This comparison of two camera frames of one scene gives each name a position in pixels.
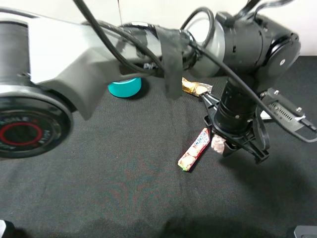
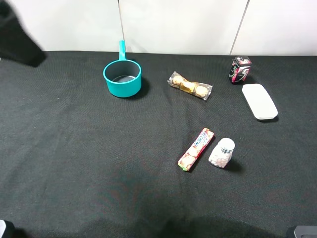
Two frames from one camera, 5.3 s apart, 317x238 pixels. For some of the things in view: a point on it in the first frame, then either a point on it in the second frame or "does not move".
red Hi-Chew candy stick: (201, 142) does not move
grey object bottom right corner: (305, 231) does not move
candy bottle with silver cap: (217, 143) to (221, 154)
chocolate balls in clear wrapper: (195, 88) does not move
